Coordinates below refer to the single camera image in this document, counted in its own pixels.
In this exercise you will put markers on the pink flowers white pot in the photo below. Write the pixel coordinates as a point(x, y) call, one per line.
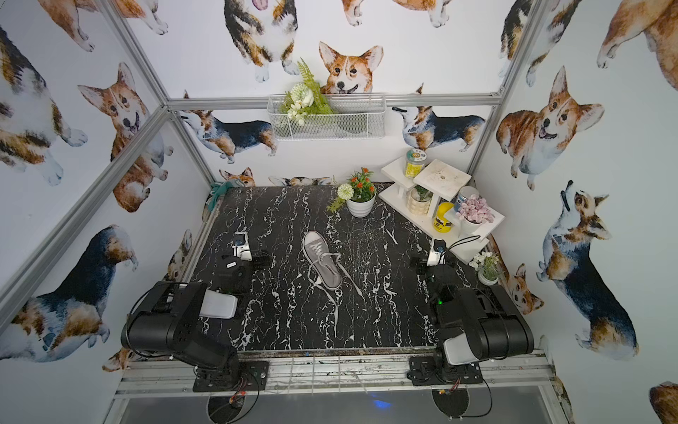
point(473, 213)

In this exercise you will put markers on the yellow container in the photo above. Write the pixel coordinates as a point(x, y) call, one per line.
point(440, 223)

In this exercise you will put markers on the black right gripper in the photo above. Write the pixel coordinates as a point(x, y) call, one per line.
point(421, 262)

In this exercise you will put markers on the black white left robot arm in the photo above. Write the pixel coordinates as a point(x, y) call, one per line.
point(165, 320)

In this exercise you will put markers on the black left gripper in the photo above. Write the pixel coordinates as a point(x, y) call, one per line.
point(257, 258)

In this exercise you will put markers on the green white artificial flowers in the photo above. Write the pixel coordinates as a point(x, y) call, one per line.
point(305, 100)

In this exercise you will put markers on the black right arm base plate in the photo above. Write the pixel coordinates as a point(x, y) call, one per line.
point(432, 370)

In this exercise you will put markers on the blue grey tin can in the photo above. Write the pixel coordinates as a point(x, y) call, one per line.
point(464, 195)

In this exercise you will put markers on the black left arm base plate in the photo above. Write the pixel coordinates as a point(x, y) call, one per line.
point(248, 375)

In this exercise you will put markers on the white wire wall basket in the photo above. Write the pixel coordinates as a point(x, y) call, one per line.
point(354, 117)

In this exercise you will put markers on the aluminium frame rail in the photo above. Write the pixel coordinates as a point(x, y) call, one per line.
point(317, 372)

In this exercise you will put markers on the woven basket with plant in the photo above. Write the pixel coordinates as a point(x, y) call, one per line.
point(418, 200)

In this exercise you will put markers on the green lidded jar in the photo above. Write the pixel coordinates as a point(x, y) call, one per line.
point(415, 162)

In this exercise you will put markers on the small white potted plant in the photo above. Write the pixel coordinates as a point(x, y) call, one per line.
point(487, 267)

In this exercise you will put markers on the white potted red flowers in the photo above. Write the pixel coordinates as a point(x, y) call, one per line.
point(358, 193)

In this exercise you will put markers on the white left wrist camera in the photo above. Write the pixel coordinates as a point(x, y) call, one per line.
point(241, 247)

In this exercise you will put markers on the green cloth ribbon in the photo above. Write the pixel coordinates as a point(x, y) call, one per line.
point(217, 191)

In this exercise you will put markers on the grey canvas sneaker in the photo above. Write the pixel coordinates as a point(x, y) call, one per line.
point(314, 244)

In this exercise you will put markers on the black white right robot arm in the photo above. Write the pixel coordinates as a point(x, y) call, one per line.
point(473, 324)

